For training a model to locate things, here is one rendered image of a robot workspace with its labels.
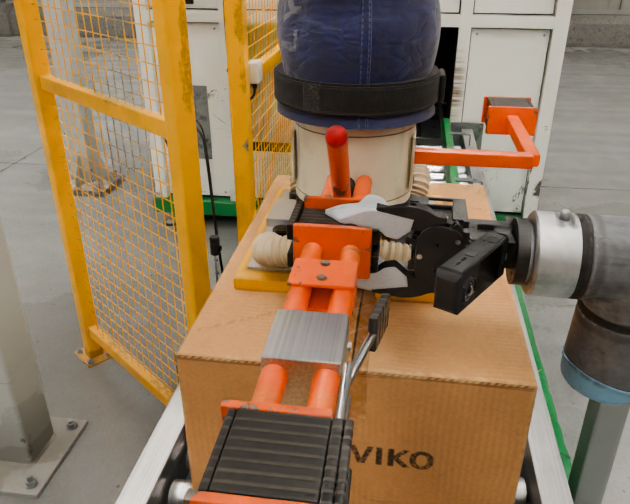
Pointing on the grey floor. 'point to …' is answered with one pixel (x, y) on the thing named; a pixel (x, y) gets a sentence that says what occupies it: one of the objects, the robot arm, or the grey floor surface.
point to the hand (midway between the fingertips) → (334, 246)
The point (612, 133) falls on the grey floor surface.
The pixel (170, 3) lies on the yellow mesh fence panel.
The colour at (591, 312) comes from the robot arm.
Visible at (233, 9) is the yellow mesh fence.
